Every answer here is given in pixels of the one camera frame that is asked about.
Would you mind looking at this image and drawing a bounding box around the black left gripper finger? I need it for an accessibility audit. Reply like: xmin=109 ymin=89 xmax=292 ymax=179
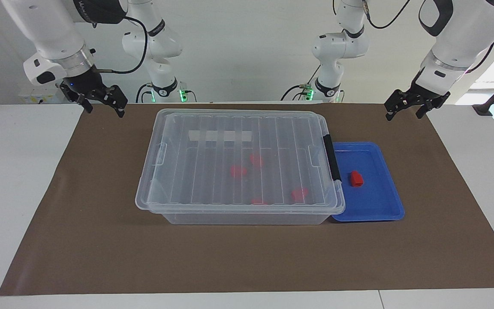
xmin=386 ymin=98 xmax=404 ymax=121
xmin=416 ymin=103 xmax=434 ymax=120

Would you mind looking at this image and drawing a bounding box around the black box latch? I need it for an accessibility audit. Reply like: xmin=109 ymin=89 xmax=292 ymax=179
xmin=323 ymin=134 xmax=342 ymax=182

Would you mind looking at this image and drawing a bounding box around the clear plastic box lid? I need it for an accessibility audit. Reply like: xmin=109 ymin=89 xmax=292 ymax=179
xmin=135 ymin=109 xmax=346 ymax=215

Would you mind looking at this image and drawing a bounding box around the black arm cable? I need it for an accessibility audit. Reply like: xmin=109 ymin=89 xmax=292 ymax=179
xmin=361 ymin=0 xmax=494 ymax=73
xmin=95 ymin=15 xmax=149 ymax=74

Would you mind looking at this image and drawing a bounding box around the brown table mat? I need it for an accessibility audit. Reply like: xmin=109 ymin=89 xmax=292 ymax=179
xmin=0 ymin=103 xmax=494 ymax=297

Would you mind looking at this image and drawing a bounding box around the blue plastic tray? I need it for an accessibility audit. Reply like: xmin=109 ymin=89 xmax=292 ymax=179
xmin=331 ymin=142 xmax=405 ymax=223

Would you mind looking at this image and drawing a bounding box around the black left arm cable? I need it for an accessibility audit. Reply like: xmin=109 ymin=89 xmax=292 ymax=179
xmin=361 ymin=0 xmax=494 ymax=73

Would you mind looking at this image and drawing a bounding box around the black base cable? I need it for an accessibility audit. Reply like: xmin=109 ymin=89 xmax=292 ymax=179
xmin=136 ymin=83 xmax=153 ymax=103
xmin=280 ymin=64 xmax=321 ymax=102

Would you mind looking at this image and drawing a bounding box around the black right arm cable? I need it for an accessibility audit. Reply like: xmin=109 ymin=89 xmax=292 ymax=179
xmin=95 ymin=15 xmax=149 ymax=74

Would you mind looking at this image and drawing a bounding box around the clear plastic storage box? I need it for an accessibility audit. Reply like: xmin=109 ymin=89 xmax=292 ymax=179
xmin=146 ymin=111 xmax=345 ymax=226

